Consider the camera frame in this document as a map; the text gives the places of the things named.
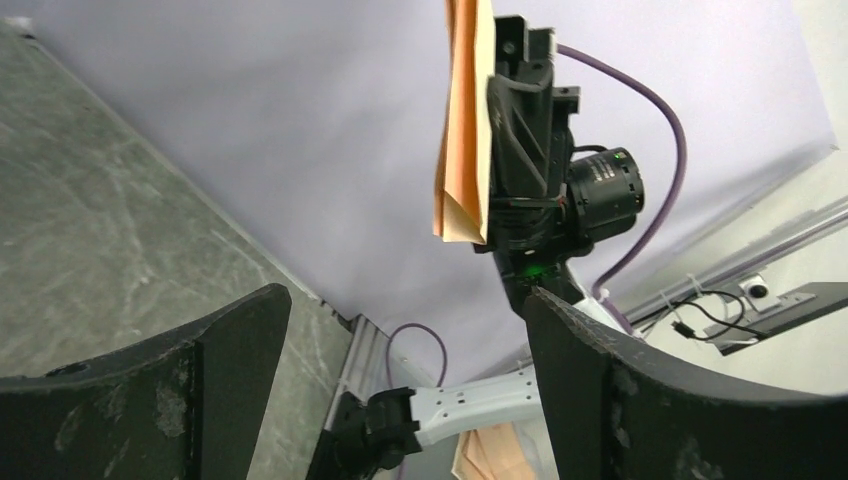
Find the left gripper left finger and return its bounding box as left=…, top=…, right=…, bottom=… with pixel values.
left=1, top=284, right=292, bottom=479

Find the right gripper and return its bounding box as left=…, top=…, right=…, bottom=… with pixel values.
left=474, top=16, right=581, bottom=253

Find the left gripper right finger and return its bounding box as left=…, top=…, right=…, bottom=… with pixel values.
left=522, top=288, right=847, bottom=480

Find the orange letter paper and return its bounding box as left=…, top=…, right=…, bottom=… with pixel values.
left=433, top=1, right=496, bottom=245

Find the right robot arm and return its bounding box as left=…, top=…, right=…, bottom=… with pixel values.
left=308, top=16, right=644, bottom=479

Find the black monitor stand plate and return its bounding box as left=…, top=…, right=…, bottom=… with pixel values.
left=704, top=274, right=847, bottom=356

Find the purple loop cable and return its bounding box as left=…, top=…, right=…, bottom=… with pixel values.
left=385, top=322, right=449, bottom=392

